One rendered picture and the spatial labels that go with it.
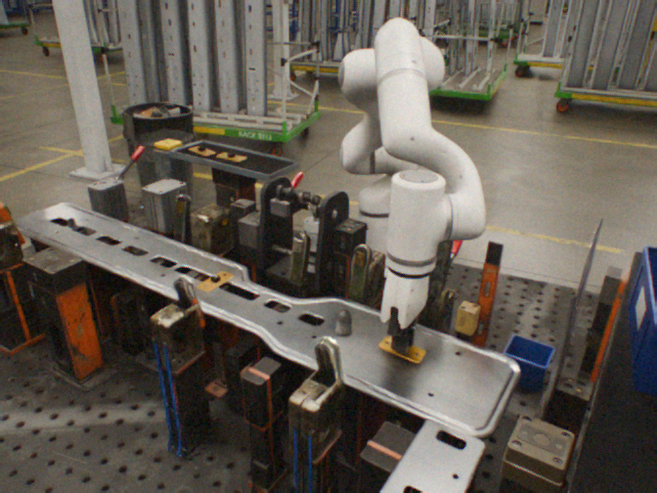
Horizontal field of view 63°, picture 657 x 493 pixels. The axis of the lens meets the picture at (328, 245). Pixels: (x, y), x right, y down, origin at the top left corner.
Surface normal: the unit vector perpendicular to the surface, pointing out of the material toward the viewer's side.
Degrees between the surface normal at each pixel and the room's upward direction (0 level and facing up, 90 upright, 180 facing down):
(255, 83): 87
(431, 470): 0
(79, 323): 90
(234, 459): 0
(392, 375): 0
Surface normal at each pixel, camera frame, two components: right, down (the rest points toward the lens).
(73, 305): 0.84, 0.25
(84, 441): 0.01, -0.89
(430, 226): 0.16, 0.44
